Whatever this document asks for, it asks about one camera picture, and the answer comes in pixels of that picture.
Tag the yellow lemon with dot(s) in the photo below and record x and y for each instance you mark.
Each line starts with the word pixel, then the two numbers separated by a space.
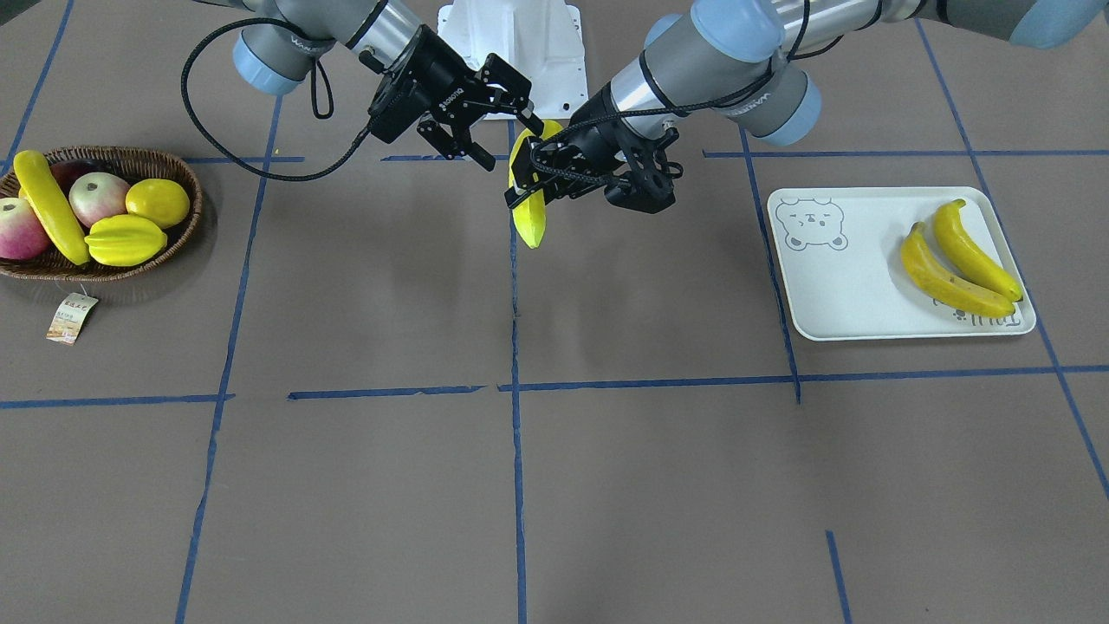
pixel 161 201

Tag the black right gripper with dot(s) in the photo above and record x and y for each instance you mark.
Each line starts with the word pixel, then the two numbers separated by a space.
pixel 431 80

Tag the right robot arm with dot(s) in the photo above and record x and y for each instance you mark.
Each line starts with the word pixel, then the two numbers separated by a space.
pixel 282 42

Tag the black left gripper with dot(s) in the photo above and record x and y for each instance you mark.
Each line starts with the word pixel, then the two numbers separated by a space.
pixel 598 132

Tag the brown wicker basket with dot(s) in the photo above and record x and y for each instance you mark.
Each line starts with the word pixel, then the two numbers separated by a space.
pixel 133 164

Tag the dark purple fruit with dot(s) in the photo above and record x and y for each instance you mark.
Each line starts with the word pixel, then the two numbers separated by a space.
pixel 68 171

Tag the paper price tag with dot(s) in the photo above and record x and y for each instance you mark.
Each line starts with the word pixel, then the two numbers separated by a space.
pixel 69 318

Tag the yellow banana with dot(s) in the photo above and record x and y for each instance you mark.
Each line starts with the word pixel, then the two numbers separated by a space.
pixel 51 206
pixel 529 216
pixel 939 283
pixel 964 252

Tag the yellow starfruit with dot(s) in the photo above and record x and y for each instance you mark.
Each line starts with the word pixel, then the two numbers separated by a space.
pixel 125 240

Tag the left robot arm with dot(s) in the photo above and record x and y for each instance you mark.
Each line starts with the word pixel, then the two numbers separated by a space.
pixel 739 59

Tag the white rectangular bear tray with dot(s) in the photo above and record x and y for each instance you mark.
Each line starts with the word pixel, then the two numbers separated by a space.
pixel 838 251

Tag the red pink apple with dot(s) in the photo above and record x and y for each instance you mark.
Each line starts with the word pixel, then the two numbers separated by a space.
pixel 22 235

